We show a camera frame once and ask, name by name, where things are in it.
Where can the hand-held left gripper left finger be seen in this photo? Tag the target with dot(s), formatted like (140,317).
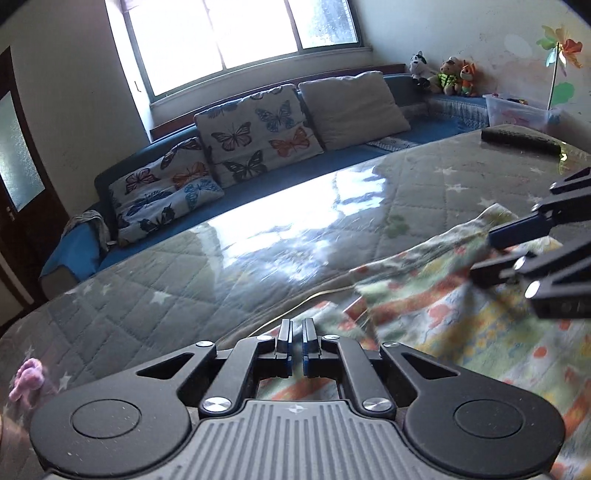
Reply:
(285,344)

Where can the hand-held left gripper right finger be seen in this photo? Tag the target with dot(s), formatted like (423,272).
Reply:
(308,346)

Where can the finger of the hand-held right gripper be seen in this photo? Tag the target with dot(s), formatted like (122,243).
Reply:
(517,233)
(489,274)

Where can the colourful patterned garment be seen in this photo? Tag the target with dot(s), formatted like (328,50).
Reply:
(438,318)

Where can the black remote control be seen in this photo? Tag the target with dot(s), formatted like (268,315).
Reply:
(519,141)

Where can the clear plastic storage box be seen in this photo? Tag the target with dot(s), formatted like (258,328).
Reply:
(517,113)

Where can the small patterned cloth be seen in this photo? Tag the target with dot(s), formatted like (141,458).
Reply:
(392,144)

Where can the orange plush toy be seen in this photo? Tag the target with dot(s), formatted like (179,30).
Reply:
(467,79)

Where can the tan plush bear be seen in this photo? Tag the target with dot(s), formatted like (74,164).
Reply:
(447,76)

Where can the blue sofa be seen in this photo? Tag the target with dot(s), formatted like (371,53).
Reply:
(351,157)

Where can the colourful pinwheel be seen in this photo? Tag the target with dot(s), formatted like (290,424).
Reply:
(561,50)

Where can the black and white plush toy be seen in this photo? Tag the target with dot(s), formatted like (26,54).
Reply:
(421,69)

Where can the butterfly print cushion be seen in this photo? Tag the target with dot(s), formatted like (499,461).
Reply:
(157,194)
(258,134)

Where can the beige cushion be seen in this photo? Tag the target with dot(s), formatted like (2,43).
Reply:
(355,108)

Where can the grey cloth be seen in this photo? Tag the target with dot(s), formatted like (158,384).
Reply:
(87,224)

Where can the window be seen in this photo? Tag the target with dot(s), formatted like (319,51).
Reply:
(221,41)

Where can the dark wooden glass-panel door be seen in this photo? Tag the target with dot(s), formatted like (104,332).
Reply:
(18,184)

